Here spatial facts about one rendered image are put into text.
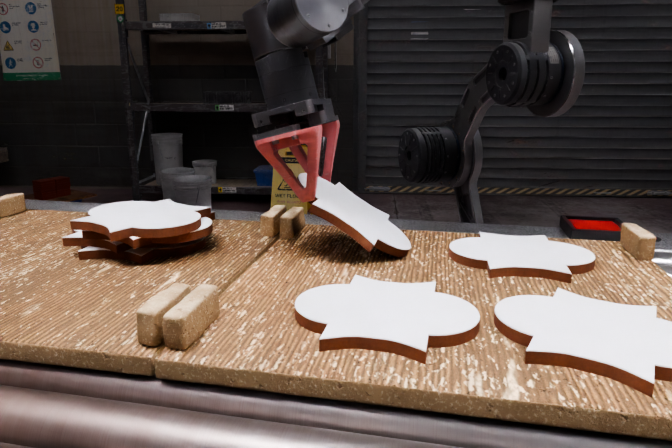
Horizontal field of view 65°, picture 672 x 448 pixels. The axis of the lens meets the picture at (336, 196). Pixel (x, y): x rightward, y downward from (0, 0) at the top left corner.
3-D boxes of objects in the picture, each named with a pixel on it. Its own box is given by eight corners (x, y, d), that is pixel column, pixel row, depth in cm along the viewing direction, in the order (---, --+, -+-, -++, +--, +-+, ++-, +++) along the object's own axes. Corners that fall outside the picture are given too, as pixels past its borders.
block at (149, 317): (175, 310, 43) (172, 279, 42) (196, 312, 43) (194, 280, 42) (134, 346, 37) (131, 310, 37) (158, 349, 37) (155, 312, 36)
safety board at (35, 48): (3, 80, 532) (-10, -15, 512) (61, 80, 527) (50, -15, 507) (1, 80, 530) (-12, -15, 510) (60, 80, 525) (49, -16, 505)
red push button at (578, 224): (566, 228, 74) (567, 218, 74) (612, 230, 73) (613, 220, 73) (576, 240, 69) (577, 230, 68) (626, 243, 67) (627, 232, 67)
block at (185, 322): (200, 313, 42) (198, 281, 42) (222, 315, 42) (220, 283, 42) (162, 350, 37) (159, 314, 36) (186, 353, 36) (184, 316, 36)
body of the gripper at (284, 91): (335, 114, 61) (319, 50, 60) (315, 117, 51) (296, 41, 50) (283, 127, 62) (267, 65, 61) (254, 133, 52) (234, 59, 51)
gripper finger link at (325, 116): (354, 179, 63) (335, 102, 61) (344, 190, 56) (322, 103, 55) (301, 191, 64) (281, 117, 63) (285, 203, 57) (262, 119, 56)
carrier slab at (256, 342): (294, 234, 69) (294, 222, 69) (630, 254, 62) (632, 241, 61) (154, 379, 36) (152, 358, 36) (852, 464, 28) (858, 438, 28)
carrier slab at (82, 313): (23, 218, 77) (22, 208, 77) (291, 234, 70) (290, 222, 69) (-295, 325, 44) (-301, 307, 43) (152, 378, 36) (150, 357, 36)
